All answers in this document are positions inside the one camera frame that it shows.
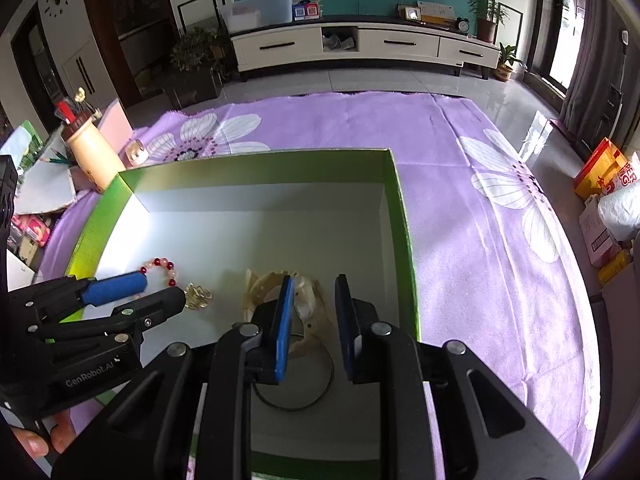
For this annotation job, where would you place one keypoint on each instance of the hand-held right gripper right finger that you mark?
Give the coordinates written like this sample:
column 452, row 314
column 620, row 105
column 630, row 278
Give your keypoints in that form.
column 345, row 332

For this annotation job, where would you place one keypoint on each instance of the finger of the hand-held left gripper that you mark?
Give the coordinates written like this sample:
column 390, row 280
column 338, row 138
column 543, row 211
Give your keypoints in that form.
column 155, row 307
column 115, row 289

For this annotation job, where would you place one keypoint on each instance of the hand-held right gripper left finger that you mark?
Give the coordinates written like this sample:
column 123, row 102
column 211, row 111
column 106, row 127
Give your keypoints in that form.
column 282, row 330

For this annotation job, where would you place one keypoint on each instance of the cream wristwatch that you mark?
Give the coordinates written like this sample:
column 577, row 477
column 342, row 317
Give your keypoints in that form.
column 307, row 305

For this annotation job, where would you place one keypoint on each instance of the gold brooch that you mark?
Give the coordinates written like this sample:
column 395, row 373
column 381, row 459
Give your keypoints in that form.
column 199, row 296

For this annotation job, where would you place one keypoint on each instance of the green cardboard box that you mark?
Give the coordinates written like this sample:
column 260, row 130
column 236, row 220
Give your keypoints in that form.
column 275, row 220

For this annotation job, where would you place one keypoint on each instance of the person's left hand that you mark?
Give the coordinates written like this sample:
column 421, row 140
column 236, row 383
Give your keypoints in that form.
column 35, row 444

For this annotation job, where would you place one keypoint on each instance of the white card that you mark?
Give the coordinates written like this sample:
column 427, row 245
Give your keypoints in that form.
column 20, row 272

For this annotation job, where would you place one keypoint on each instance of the pink snack packet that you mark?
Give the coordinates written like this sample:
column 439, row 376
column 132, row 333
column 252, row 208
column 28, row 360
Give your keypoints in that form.
column 32, row 230

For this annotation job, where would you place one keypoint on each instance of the white paper stack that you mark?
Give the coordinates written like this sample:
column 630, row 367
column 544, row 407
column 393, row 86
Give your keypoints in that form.
column 47, row 187

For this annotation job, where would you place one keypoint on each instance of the cream bottle with brown cap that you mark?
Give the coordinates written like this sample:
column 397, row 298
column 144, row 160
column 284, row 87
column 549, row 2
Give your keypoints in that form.
column 95, row 155

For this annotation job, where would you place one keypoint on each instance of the white earbud case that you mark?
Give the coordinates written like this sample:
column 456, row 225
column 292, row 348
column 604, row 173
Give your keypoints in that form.
column 136, row 153

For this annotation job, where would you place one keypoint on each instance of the green pencils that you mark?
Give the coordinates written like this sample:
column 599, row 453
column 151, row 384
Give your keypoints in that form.
column 57, row 159

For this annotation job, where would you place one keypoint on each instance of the pink desk organizer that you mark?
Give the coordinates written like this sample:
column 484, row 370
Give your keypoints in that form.
column 116, row 120

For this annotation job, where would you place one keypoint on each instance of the cream topped pen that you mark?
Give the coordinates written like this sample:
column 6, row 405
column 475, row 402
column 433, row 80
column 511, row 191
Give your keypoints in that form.
column 80, row 94

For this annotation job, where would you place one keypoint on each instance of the purple floral cloth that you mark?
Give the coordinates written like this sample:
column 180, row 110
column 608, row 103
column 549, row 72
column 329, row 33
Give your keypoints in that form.
column 450, row 160

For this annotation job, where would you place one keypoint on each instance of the leafy plants on dark stand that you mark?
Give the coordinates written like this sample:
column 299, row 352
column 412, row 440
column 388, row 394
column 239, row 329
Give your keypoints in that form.
column 192, row 52

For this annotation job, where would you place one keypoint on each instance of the white cardboard carton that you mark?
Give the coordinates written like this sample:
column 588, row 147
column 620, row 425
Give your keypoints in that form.
column 597, row 235

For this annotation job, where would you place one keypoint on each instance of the yellow packet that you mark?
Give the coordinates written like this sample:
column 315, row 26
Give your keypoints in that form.
column 615, row 267

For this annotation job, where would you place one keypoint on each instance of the white tv cabinet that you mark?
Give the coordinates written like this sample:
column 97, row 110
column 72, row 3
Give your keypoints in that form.
column 280, row 45

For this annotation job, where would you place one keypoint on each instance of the white plastic bag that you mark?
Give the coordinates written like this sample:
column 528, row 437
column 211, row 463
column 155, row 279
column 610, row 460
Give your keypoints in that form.
column 620, row 210

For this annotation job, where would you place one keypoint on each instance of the yellow and red carton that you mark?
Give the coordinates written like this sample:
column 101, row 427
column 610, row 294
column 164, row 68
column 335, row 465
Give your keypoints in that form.
column 597, row 167

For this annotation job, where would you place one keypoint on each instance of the small potted plant yellow pot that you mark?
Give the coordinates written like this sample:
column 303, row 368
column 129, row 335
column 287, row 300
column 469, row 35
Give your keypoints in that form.
column 505, row 67

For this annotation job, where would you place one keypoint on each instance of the clear plastic storage box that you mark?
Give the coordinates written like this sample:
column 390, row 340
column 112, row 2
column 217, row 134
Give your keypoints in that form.
column 265, row 7

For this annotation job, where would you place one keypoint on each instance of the small blue framed sign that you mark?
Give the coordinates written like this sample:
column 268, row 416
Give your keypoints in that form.
column 299, row 11

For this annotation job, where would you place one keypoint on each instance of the small red framed sign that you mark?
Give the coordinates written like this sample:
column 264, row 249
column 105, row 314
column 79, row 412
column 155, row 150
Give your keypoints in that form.
column 312, row 10

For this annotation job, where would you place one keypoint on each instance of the black alarm clock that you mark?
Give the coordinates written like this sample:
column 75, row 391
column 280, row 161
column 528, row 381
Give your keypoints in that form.
column 463, row 24

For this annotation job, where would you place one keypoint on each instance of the white desk calendar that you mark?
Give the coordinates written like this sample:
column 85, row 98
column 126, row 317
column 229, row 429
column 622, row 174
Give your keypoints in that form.
column 436, row 10

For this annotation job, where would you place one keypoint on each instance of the tall potted plant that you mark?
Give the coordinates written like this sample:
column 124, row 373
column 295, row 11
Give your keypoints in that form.
column 487, row 25

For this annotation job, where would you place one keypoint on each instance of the white stick vacuum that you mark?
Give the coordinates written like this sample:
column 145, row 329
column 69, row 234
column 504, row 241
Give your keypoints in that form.
column 619, row 85

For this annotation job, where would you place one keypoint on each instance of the grey curtain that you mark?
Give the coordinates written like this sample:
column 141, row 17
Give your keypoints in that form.
column 595, row 60

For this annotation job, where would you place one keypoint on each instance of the small yellow frame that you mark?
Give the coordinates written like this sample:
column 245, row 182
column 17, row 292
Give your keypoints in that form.
column 411, row 12

